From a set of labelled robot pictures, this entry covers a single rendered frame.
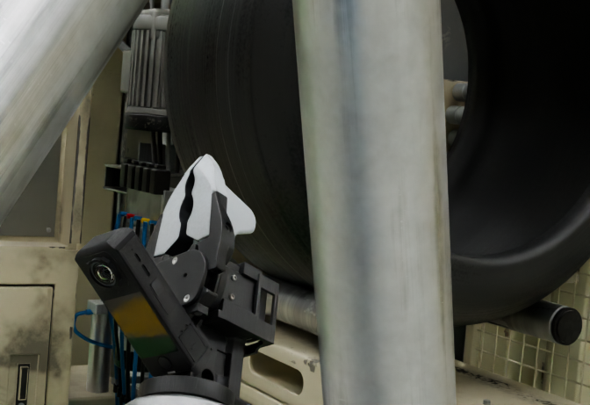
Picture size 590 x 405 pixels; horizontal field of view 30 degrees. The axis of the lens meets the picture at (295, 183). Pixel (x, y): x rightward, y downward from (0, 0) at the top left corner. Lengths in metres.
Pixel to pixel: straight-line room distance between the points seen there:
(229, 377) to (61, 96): 0.34
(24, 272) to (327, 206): 1.04
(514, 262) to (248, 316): 0.46
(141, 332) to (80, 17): 0.30
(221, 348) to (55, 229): 0.88
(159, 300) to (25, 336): 0.88
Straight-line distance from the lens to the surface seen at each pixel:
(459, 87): 1.78
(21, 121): 0.55
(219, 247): 0.82
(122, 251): 0.77
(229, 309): 0.83
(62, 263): 1.66
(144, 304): 0.79
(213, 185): 0.86
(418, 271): 0.65
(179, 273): 0.84
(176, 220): 0.88
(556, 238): 1.27
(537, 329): 1.33
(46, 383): 1.69
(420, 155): 0.63
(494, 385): 1.41
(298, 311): 1.21
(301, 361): 1.17
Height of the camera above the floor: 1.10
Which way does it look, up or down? 3 degrees down
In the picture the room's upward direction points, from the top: 5 degrees clockwise
